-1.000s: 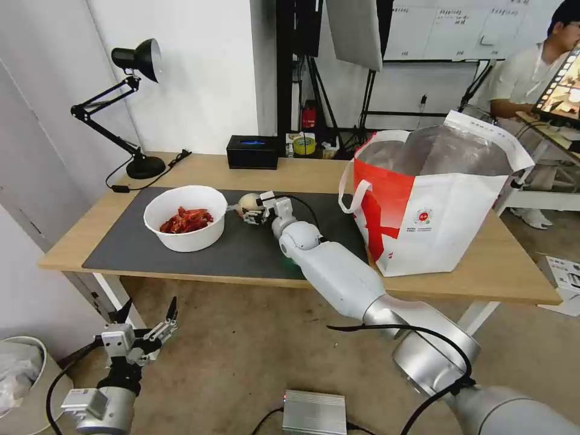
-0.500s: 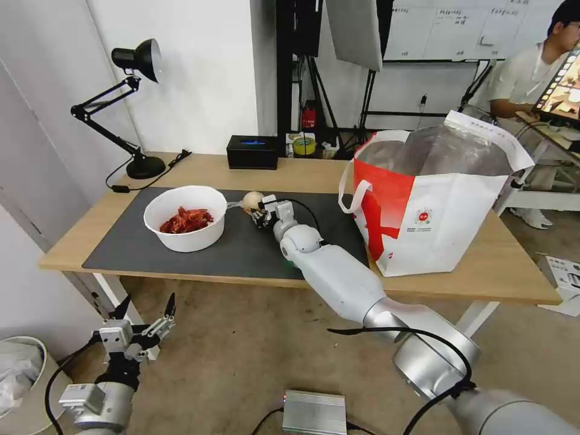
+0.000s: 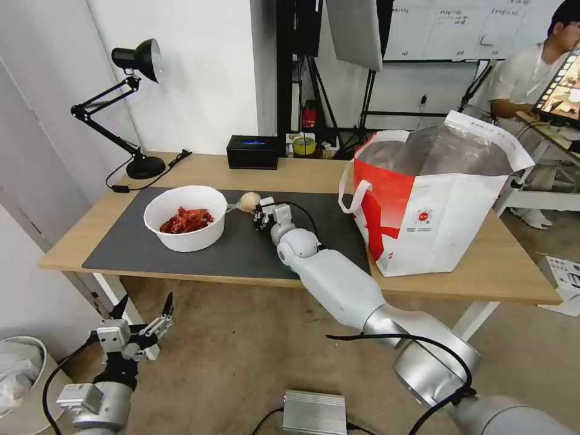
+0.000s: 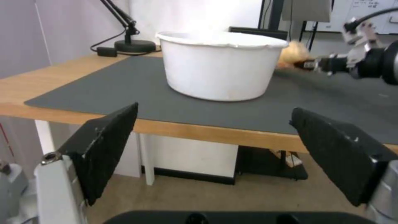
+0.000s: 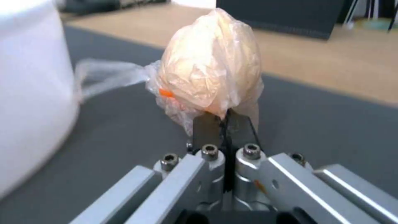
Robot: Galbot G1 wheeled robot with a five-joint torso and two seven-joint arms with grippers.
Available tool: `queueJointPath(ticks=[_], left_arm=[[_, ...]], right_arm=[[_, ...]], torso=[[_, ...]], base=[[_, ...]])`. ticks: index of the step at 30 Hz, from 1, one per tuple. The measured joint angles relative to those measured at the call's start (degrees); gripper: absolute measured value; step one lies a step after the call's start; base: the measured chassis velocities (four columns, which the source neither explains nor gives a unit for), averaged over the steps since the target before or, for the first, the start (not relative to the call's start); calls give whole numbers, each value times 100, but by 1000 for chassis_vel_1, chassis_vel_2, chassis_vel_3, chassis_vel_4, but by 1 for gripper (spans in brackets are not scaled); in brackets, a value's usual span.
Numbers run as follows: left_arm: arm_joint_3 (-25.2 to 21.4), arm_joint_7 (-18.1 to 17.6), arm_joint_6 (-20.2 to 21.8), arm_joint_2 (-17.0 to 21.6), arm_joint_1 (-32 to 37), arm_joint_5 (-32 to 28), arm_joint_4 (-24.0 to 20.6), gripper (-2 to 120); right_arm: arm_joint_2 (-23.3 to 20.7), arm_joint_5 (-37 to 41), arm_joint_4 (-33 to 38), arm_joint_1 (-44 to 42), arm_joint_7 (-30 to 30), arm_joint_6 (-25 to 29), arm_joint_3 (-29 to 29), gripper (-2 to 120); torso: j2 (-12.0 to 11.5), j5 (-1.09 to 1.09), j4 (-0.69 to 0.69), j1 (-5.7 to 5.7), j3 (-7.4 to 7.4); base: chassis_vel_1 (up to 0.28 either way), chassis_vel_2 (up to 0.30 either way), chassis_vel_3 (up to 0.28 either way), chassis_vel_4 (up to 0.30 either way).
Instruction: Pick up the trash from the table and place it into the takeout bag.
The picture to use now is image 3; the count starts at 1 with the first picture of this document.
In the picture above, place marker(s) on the grey softbox light panel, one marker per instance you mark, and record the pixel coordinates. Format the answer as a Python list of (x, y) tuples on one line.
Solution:
[(355, 31)]

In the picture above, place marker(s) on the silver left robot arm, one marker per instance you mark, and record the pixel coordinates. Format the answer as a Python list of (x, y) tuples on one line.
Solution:
[(102, 403)]

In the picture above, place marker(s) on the printed cardboard box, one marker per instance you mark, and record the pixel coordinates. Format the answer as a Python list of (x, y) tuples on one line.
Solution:
[(564, 283)]

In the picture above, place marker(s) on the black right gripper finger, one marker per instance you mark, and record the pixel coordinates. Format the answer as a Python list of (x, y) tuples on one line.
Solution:
[(256, 223), (259, 208)]

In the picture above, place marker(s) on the red and white takeout bag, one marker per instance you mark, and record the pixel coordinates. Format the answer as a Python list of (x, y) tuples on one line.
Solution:
[(435, 217)]

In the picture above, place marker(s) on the yellow-green tape roll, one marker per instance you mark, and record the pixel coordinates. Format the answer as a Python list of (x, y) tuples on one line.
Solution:
[(304, 147)]

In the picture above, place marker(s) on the dark grey desk mat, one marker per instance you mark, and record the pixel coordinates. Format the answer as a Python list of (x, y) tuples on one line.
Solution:
[(244, 253)]

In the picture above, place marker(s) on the whiteboard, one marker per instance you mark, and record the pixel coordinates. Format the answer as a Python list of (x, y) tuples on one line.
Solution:
[(453, 31)]

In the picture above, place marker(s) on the black desk lamp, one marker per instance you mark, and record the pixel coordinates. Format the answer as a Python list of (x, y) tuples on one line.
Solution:
[(145, 165)]

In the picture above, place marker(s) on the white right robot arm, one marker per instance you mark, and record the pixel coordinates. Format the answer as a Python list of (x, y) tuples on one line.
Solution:
[(335, 285)]

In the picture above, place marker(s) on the beige paper ball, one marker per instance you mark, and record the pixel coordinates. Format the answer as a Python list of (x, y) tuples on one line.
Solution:
[(249, 202)]

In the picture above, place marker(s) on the clear plastic wrap scrap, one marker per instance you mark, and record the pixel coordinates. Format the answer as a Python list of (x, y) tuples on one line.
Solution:
[(232, 208)]

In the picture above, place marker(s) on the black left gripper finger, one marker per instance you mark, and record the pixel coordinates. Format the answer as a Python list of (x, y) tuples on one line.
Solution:
[(159, 325), (119, 309)]

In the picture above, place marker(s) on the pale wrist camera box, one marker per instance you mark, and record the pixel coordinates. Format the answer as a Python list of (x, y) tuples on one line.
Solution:
[(114, 337), (268, 201)]

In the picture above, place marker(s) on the silver metal box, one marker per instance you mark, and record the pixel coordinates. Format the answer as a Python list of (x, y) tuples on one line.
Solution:
[(314, 413)]

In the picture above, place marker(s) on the red food scraps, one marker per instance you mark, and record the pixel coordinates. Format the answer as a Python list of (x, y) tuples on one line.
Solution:
[(186, 221)]

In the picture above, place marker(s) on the black rectangular box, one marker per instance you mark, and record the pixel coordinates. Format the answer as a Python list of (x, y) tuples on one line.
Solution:
[(251, 156)]

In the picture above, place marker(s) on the black tripod stand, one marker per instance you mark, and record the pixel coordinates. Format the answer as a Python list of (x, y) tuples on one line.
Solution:
[(317, 90)]

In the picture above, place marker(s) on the white round bowl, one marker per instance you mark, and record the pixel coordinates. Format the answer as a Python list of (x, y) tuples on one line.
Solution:
[(190, 240)]

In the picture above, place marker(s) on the person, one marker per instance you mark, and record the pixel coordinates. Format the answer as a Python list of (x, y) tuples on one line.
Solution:
[(521, 77)]

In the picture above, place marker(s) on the white bin with bag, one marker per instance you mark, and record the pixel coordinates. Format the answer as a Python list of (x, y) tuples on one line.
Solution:
[(20, 376)]

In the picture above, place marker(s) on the white table leg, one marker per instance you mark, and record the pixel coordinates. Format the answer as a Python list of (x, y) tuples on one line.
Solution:
[(118, 303), (476, 319)]

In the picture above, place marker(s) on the red fire extinguisher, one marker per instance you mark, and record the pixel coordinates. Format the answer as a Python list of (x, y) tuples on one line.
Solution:
[(309, 115)]

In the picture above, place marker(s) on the white side table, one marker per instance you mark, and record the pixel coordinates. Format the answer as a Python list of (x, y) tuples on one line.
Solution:
[(539, 181)]

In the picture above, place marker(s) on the computer monitor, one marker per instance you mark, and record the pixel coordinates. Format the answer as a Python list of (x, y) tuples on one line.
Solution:
[(562, 90)]

